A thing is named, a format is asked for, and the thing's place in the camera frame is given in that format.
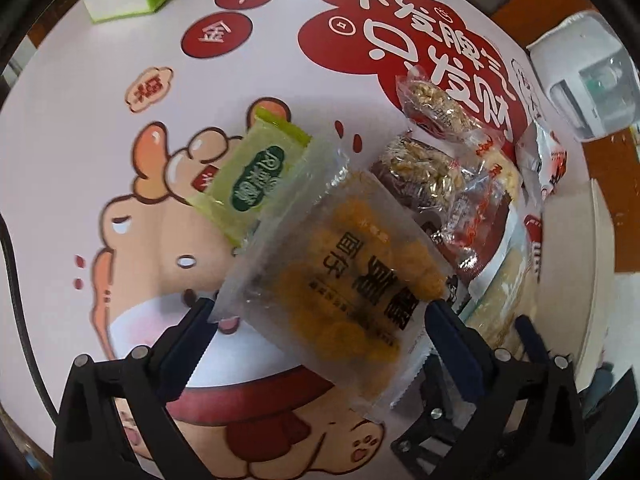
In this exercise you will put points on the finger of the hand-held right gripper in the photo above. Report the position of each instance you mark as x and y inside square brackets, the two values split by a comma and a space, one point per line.
[430, 432]
[527, 335]

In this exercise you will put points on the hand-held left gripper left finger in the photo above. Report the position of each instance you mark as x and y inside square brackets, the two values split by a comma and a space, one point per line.
[190, 340]

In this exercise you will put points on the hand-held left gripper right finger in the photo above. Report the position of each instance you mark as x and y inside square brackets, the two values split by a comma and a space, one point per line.
[452, 350]

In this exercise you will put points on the large toast bread packet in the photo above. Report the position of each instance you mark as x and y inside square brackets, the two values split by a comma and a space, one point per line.
[505, 285]

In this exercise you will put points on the yellow puffed snack clear packet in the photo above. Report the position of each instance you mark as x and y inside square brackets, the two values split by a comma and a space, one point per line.
[340, 280]

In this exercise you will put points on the pale yellow snack bar packet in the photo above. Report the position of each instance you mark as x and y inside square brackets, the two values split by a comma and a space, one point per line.
[507, 175]

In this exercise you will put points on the green snack packet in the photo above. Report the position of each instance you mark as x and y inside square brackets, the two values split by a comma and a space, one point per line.
[250, 180]

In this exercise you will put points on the red and white snack packet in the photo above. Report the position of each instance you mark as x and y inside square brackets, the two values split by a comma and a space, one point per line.
[547, 160]

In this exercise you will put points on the brown nut bar clear packet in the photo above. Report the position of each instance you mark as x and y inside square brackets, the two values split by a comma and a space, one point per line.
[420, 175]

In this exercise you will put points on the seeded nut bar clear packet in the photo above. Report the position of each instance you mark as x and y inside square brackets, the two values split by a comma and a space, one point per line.
[440, 105]

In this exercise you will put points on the white sterilizer cabinet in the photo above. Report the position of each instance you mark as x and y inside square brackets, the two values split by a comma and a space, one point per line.
[560, 60]

